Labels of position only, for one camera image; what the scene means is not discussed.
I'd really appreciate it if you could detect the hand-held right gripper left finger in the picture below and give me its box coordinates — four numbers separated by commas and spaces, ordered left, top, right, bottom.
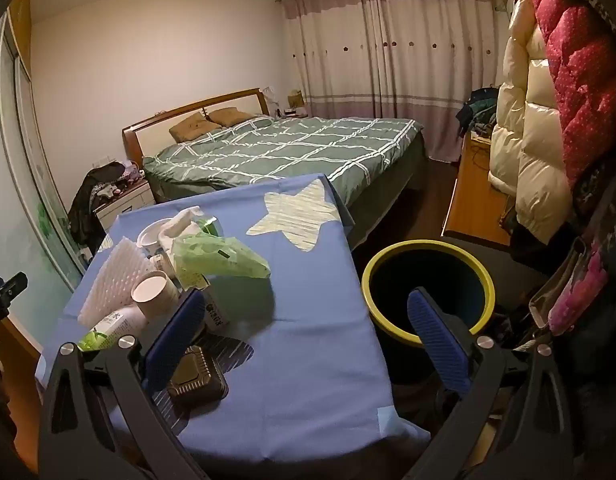
38, 287, 209, 480

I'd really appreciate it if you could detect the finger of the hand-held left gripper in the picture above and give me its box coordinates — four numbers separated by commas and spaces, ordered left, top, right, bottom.
0, 272, 28, 330

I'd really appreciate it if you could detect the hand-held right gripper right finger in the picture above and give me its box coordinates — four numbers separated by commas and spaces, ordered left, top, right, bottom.
407, 287, 586, 480

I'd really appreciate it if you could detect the small white carton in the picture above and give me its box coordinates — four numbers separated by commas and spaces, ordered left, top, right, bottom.
200, 280, 231, 331

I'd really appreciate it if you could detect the black plastic tray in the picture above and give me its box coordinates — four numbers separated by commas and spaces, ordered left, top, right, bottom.
167, 345, 229, 403

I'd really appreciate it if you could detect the paper cup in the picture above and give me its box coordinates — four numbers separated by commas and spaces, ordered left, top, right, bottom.
132, 270, 181, 318

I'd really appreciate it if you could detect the white bottle with green label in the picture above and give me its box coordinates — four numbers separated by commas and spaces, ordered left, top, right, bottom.
78, 305, 148, 353

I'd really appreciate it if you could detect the yellow rimmed dark waste bin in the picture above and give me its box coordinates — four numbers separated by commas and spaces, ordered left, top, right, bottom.
362, 240, 496, 396

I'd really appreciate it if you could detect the green plastic bag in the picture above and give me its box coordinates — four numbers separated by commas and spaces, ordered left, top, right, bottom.
173, 232, 271, 281

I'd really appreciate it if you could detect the beige square sponge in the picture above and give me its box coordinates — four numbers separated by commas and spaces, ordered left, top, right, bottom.
78, 238, 151, 328

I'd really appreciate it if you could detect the white paper bowl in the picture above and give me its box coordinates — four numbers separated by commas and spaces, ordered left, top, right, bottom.
136, 218, 176, 258

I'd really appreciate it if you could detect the glass sliding door wardrobe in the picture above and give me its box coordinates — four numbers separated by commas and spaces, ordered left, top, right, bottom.
0, 10, 88, 341

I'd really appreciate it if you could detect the dark jacket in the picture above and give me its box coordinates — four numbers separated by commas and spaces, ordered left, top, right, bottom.
68, 161, 126, 256

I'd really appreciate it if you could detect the blue star print tablecloth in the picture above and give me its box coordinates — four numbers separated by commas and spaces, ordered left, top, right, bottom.
35, 174, 431, 466

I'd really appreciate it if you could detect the white nightstand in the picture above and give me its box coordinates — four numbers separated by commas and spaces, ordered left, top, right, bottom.
95, 180, 156, 233

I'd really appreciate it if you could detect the wooden desk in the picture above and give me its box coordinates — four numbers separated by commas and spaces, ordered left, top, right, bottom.
440, 132, 519, 248

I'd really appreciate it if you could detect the pink floral bag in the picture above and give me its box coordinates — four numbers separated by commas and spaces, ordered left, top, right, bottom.
528, 237, 611, 336

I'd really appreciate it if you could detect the wooden bed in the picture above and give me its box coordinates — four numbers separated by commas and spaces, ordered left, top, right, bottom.
122, 87, 429, 251

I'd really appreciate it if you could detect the brown pillow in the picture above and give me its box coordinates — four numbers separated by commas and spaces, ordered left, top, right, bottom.
169, 112, 209, 143
208, 106, 256, 128

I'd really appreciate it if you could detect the green plaid duvet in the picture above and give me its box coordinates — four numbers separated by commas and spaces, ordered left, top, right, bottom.
142, 116, 423, 193

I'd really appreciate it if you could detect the cream puffer jacket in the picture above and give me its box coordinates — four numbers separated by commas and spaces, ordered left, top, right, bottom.
489, 0, 574, 246

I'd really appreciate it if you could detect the pile of dark clothes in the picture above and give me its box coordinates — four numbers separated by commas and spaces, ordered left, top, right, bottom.
455, 87, 501, 138

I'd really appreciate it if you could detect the pink and white curtain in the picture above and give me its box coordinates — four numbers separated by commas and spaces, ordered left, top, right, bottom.
278, 0, 504, 163

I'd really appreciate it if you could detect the red dotted puffer jacket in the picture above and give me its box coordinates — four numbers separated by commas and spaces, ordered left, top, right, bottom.
525, 0, 616, 186

